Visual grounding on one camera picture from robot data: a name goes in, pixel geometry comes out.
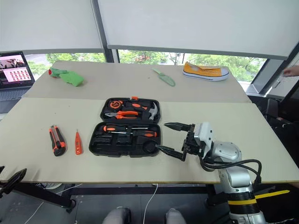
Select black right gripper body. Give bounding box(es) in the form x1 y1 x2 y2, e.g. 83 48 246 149
181 123 207 162

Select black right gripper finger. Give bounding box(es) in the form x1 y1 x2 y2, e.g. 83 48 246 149
155 144 187 161
164 122 193 133

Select orange black short tool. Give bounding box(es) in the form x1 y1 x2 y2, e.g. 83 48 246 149
125 102 149 111

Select black plastic tool case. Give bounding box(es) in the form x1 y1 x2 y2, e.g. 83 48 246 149
88 97 162 158

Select bystander bare hand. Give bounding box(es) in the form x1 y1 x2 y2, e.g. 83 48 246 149
283 65 299 77

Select black tape roll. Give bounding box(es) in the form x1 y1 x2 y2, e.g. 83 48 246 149
142 140 158 155

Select orange black screwdriver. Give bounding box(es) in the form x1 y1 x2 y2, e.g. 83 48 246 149
102 125 133 134
109 129 158 139

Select green plastic trowel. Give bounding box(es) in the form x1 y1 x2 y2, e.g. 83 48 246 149
152 68 176 87

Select orange black utility knife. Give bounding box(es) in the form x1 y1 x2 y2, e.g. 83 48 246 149
49 125 68 157

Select yellow canvas sneaker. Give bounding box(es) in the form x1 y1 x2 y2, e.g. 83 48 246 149
182 61 230 83

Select orange black tape measure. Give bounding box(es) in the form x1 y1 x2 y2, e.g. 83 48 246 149
109 100 124 110

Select grey rounded shape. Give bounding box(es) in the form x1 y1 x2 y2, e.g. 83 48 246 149
102 206 132 224
165 208 187 224

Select orange voltage tester pen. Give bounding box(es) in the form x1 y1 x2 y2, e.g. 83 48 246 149
74 128 84 156

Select black chair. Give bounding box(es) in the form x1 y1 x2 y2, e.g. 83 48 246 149
265 98 299 131

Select yellow floor tape strip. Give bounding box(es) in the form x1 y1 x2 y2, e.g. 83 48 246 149
254 189 291 200

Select open laptop computer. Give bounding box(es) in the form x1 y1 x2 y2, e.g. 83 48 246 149
0 51 36 114

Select white roller blind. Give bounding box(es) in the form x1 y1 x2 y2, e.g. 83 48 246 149
97 0 299 61
0 0 105 55

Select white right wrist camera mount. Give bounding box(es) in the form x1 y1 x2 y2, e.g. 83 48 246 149
193 121 214 150

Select claw hammer black handle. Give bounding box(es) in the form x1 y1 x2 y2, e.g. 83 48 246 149
141 102 160 121

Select black table frame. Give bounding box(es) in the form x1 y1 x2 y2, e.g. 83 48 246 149
0 182 228 213

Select thin white cable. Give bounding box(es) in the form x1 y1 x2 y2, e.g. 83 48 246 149
23 183 83 224

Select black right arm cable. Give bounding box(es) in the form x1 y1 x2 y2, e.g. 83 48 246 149
199 154 263 185

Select orange handled pliers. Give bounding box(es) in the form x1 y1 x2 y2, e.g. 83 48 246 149
105 110 141 120

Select dark window frame post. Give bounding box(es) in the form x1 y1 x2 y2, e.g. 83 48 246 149
90 0 120 63

